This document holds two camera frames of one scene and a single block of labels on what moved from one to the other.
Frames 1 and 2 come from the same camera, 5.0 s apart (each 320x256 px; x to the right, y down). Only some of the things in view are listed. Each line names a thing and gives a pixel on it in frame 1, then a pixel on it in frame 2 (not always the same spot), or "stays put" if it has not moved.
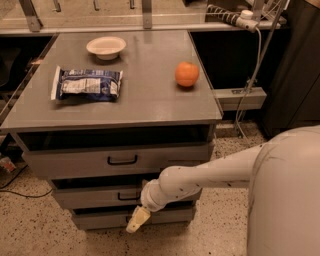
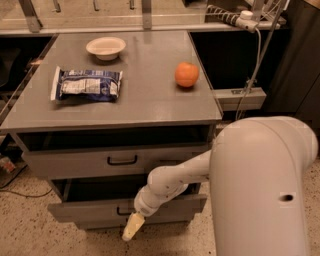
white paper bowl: (106, 47) stays put
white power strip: (245, 19) stays put
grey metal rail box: (230, 98) stays put
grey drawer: (99, 198) to (115, 209)
